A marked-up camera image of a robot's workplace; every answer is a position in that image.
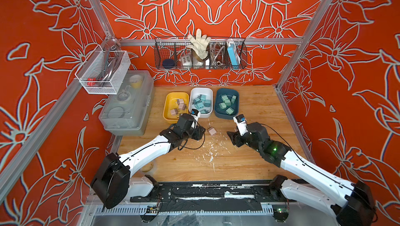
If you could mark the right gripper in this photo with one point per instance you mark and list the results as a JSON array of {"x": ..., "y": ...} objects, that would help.
[{"x": 235, "y": 137}]

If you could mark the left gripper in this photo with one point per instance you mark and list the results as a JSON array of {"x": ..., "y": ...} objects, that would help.
[{"x": 199, "y": 133}]

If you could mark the pink plug bottom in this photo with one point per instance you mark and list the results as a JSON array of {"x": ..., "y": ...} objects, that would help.
[{"x": 180, "y": 101}]

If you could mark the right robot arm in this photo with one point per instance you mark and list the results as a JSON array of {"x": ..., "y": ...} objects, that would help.
[{"x": 351, "y": 204}]

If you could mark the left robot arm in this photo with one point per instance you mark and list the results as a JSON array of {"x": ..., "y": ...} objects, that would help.
[{"x": 113, "y": 181}]

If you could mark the yellow storage box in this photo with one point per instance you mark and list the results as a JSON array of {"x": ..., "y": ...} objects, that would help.
[{"x": 171, "y": 103}]

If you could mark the dark teal storage box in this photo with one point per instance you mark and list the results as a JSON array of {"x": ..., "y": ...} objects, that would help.
[{"x": 221, "y": 113}]

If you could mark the light blue box in basket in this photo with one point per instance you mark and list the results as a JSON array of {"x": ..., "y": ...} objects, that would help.
[{"x": 233, "y": 55}]

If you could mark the clear tape roll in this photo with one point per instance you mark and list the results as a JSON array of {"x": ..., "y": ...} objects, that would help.
[{"x": 150, "y": 168}]

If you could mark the clear plastic lidded container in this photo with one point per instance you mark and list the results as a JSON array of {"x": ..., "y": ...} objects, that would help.
[{"x": 127, "y": 112}]

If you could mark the white socket cube in basket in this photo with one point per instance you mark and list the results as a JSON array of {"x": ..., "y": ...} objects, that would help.
[{"x": 186, "y": 61}]

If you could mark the cream rubber glove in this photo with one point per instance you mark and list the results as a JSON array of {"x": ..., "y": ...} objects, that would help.
[{"x": 199, "y": 44}]

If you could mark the red object in basket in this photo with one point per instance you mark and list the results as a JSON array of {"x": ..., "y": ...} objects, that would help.
[{"x": 91, "y": 82}]

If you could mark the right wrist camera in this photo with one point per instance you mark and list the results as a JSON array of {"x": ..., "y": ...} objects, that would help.
[{"x": 241, "y": 124}]

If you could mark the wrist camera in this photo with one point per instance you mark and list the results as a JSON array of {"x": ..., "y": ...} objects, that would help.
[
  {"x": 241, "y": 124},
  {"x": 195, "y": 114}
]

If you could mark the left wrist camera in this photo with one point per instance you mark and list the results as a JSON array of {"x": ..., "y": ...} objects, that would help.
[{"x": 195, "y": 114}]

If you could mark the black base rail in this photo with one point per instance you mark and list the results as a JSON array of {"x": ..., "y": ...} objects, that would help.
[{"x": 253, "y": 190}]

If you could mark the black wire wall basket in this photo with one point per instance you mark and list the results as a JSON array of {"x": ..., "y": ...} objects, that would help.
[{"x": 217, "y": 53}]

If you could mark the white wire basket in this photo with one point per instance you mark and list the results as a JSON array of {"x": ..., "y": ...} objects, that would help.
[{"x": 104, "y": 72}]

